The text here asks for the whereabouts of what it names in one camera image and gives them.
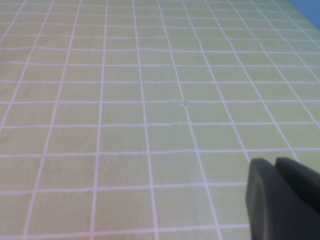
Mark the green white-grid tablecloth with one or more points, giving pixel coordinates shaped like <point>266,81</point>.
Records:
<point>125,112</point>

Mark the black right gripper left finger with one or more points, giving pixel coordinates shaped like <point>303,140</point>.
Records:
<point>270,205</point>

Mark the blue background panel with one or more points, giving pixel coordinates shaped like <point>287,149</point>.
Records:
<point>308,8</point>

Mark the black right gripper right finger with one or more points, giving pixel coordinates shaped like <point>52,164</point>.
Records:
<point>302,180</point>

